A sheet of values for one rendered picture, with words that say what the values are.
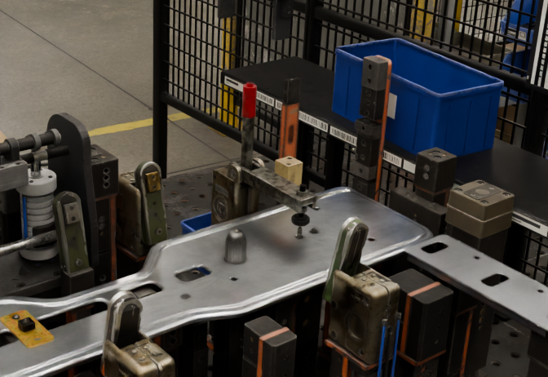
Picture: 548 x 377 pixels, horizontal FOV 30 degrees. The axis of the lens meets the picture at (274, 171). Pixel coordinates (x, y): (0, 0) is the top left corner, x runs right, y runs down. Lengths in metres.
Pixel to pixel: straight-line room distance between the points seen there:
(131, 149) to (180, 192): 2.04
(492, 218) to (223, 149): 2.91
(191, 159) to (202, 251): 2.84
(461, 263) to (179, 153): 2.95
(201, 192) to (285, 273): 0.96
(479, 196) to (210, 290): 0.48
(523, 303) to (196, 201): 1.08
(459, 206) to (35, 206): 0.66
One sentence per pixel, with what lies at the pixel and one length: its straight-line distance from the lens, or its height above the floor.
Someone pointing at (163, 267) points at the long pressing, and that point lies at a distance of 1.51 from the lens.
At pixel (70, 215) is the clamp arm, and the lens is 1.49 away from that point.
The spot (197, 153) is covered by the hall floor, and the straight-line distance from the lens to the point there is 4.44.
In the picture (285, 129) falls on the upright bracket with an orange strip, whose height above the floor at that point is 1.11.
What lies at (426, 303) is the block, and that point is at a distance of 1.51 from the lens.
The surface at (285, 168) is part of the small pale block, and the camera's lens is 1.69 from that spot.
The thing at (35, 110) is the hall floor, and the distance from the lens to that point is 4.93.
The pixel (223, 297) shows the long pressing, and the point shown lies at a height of 1.00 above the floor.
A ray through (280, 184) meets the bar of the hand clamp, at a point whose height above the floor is 1.07.
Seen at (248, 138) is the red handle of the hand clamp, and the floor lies 1.12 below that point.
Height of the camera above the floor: 1.74
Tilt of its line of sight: 24 degrees down
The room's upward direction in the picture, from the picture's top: 3 degrees clockwise
